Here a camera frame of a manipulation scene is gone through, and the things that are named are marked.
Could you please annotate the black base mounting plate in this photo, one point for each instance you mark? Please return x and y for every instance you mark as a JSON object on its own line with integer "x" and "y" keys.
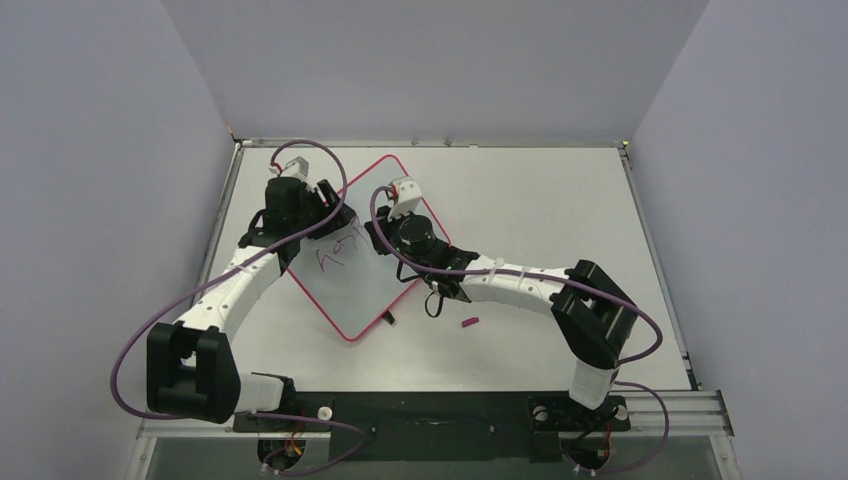
{"x": 442, "y": 426}

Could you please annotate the pink framed whiteboard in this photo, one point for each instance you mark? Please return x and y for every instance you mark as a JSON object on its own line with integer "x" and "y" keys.
{"x": 349, "y": 283}

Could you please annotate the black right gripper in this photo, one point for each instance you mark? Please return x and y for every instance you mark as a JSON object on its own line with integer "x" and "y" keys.
{"x": 380, "y": 232}

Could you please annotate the aluminium front rail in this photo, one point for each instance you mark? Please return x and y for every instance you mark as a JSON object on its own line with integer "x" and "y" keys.
{"x": 691, "y": 414}

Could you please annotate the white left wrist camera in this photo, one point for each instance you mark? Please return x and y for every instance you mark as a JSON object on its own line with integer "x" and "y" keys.
{"x": 297, "y": 168}

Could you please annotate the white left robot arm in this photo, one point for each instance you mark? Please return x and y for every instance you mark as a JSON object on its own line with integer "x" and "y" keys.
{"x": 191, "y": 369}

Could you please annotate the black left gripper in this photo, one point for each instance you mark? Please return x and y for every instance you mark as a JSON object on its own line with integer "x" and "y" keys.
{"x": 311, "y": 196}

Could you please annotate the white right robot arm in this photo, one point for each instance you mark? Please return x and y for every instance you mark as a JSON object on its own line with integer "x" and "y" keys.
{"x": 593, "y": 314}

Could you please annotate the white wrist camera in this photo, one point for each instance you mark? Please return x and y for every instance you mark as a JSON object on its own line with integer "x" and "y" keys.
{"x": 297, "y": 168}
{"x": 405, "y": 195}

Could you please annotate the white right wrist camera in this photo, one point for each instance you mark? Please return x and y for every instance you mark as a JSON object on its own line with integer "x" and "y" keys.
{"x": 405, "y": 195}

